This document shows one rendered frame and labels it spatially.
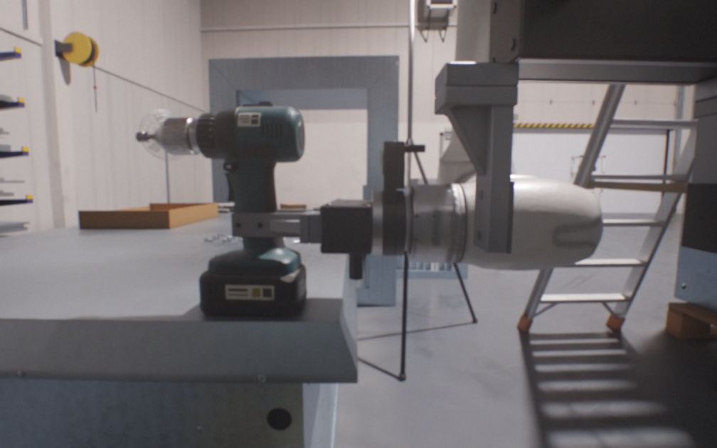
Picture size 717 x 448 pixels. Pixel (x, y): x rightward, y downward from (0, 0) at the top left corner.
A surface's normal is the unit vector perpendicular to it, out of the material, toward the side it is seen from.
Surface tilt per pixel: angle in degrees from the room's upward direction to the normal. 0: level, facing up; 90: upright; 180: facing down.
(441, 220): 78
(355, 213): 90
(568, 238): 99
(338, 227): 90
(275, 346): 67
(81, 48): 90
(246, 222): 90
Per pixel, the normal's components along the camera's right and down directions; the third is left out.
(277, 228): -0.54, 0.10
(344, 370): 0.01, -0.28
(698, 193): -1.00, 0.00
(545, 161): -0.05, 0.11
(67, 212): 1.00, 0.01
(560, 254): 0.11, 0.66
